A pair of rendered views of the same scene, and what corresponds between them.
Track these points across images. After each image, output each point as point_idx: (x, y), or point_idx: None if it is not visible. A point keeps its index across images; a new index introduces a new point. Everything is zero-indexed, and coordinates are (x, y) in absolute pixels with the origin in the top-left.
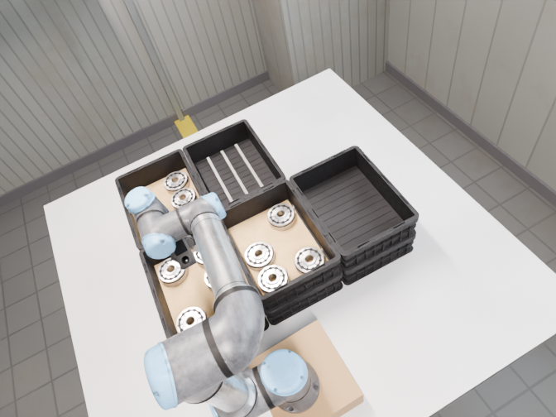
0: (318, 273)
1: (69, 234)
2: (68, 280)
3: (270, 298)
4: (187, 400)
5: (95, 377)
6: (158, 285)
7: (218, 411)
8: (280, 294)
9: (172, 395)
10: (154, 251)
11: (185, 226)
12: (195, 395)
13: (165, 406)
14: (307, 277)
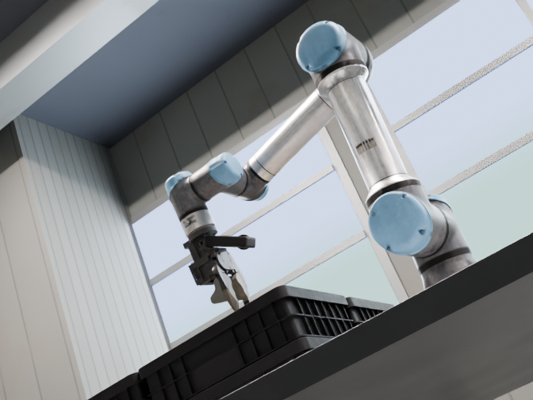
0: (385, 309)
1: None
2: None
3: (356, 302)
4: (350, 39)
5: None
6: (192, 375)
7: (390, 180)
8: (362, 305)
9: (338, 25)
10: (228, 157)
11: (243, 168)
12: (353, 40)
13: (339, 27)
14: (377, 303)
